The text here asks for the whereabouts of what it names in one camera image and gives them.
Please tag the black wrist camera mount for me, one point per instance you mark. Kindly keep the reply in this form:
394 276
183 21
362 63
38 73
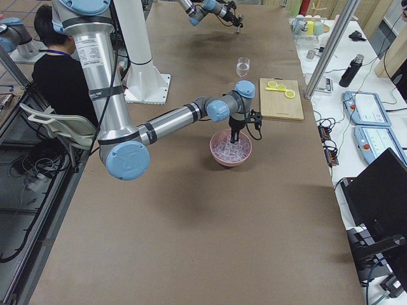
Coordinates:
255 118

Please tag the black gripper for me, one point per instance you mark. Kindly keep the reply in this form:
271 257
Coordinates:
233 18
236 124

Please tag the blue teach pendant lower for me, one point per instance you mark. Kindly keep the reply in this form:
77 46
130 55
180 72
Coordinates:
374 140

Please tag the clear ice cubes pile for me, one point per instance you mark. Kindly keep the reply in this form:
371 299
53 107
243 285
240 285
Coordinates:
223 149

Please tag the yellow lemon slice near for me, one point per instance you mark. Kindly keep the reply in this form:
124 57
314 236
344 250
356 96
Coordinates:
272 84

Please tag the yellow lemon slice far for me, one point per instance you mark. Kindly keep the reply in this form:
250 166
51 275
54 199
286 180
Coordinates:
290 94

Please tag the person in black shirt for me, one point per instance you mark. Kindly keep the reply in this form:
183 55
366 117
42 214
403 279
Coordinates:
58 75

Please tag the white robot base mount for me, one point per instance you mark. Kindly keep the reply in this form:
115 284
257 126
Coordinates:
145 84

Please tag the white chair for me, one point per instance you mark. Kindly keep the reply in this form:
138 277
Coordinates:
76 131

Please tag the blue teach pendant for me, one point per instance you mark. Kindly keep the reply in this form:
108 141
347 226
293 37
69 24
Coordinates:
374 140
365 108

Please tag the yellow plastic cup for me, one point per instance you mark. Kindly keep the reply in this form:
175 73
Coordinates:
309 26

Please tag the aluminium frame post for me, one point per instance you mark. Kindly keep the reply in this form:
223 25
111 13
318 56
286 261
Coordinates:
333 41

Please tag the blue plastic cup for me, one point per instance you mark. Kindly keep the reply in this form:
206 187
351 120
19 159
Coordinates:
297 24

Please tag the yellow plastic knife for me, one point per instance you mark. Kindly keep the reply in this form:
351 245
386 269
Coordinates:
277 89

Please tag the wooden cutting board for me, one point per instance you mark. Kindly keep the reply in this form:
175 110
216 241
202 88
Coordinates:
275 104

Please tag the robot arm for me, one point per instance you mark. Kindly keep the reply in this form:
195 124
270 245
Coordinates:
113 48
197 12

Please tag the black water bottle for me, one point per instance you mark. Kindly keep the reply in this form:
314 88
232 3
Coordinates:
351 71

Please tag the blue teach pendant upper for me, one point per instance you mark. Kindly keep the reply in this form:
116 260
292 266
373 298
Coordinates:
365 108

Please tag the clear wine glass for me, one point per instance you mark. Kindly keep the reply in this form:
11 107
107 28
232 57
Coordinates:
243 66

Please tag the black monitor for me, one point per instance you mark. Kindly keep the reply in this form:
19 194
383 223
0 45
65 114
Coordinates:
377 199

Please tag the grey plastic cup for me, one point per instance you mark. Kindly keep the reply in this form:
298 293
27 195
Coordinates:
318 28

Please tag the pink bowl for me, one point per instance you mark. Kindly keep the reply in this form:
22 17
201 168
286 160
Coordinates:
227 132

